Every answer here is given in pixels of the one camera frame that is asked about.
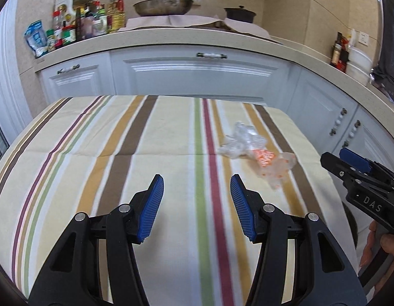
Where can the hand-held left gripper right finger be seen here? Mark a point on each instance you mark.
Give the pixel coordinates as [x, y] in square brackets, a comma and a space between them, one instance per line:
[241, 210]

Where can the cluster of condiment bottles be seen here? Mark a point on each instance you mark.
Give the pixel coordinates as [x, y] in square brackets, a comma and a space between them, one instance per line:
[69, 32]

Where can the white spatula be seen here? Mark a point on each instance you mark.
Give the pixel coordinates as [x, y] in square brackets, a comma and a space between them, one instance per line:
[352, 38]

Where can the red packet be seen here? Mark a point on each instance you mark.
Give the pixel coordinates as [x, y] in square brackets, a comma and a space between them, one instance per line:
[344, 55]

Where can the person's right hand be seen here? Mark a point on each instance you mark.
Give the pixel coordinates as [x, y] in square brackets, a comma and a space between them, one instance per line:
[391, 245]

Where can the beige stove cover cloth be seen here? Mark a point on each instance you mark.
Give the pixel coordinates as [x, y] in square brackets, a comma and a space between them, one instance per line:
[171, 21]

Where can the striped tablecloth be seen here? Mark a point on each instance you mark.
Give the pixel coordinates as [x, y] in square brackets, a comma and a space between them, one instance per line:
[136, 140]

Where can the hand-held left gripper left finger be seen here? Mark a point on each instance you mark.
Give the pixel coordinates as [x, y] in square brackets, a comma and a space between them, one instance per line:
[150, 210]

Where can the dark sauce bottle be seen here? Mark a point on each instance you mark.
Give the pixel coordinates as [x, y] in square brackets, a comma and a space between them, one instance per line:
[336, 49]

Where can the narrow white cabinet door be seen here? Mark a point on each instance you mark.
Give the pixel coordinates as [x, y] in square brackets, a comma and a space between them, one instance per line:
[79, 84]

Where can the beige stone countertop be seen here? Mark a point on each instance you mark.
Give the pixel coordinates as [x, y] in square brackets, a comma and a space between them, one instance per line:
[152, 36]

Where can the dark cloth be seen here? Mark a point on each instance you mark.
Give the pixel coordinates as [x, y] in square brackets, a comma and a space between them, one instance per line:
[390, 44]

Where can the wide white cabinet door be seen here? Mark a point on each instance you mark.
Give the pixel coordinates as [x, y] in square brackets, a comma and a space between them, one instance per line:
[200, 76]

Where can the blue white pouch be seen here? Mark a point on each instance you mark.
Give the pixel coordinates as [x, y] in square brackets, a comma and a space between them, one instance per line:
[36, 38]

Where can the yellow cooking oil bottle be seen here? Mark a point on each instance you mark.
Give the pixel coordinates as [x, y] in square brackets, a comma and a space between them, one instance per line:
[116, 16]

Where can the black lidded pot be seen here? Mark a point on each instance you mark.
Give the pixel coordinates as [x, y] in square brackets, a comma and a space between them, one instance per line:
[240, 16]

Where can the clear orange-printed plastic bag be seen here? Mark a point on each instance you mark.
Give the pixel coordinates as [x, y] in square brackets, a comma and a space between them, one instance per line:
[241, 143]

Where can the stacked white containers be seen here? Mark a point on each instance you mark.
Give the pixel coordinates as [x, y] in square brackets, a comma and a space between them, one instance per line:
[360, 65]

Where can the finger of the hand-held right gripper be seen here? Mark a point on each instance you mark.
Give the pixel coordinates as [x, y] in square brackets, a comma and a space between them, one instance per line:
[355, 159]
[335, 164]

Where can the white condiment rack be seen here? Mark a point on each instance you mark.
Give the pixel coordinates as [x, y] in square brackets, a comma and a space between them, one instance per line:
[79, 0]

